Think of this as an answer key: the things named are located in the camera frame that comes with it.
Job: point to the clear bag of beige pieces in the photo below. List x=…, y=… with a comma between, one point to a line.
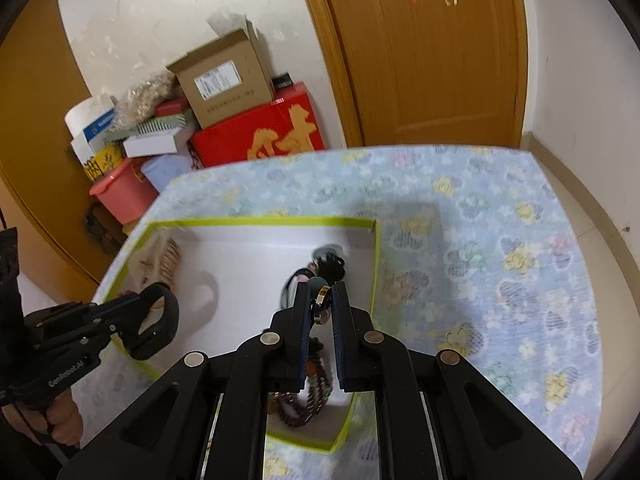
x=145, y=97

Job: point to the white paper roll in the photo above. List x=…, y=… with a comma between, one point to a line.
x=82, y=120

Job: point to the wooden door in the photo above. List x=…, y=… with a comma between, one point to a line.
x=425, y=60
x=35, y=135

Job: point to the small black box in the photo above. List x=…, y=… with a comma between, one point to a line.
x=282, y=82

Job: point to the green striped box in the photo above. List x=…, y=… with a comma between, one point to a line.
x=160, y=124

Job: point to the white flat box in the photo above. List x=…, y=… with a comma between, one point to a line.
x=150, y=146

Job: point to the small red box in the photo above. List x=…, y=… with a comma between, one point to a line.
x=172, y=106

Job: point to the beige hair claw clip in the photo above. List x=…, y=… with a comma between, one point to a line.
x=167, y=260

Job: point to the yellow-green cardboard box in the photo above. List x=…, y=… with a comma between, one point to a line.
x=240, y=260

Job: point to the brown cardboard box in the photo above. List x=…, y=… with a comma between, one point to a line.
x=225, y=90

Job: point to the lavender container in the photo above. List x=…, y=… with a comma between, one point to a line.
x=170, y=172

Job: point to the black smart band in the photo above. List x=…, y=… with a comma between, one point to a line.
x=167, y=331

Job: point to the yellow patterned container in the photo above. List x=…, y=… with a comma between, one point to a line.
x=102, y=162

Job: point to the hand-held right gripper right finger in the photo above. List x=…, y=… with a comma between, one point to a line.
x=341, y=340

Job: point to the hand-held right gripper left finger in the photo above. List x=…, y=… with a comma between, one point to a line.
x=300, y=340

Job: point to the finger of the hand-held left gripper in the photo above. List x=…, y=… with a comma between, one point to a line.
x=107, y=336
x=120, y=305

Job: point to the black textured bag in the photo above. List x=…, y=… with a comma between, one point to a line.
x=9, y=280

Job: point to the person's left hand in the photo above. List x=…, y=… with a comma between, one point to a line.
x=65, y=420

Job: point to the red gift box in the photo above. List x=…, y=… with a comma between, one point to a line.
x=270, y=130

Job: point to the pink plastic bin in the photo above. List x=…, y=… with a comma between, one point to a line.
x=125, y=195

